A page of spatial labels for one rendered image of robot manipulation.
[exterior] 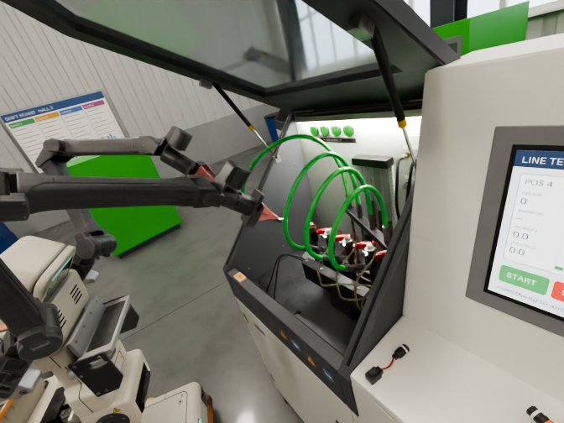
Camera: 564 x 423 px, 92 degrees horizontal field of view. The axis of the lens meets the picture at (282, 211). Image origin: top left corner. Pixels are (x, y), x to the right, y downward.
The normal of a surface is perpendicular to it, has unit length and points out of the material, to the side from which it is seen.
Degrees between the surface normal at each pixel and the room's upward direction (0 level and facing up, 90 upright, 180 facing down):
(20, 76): 90
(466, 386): 0
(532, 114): 76
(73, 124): 90
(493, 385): 0
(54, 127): 90
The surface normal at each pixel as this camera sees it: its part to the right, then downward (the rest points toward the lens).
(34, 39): 0.50, 0.28
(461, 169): -0.80, 0.24
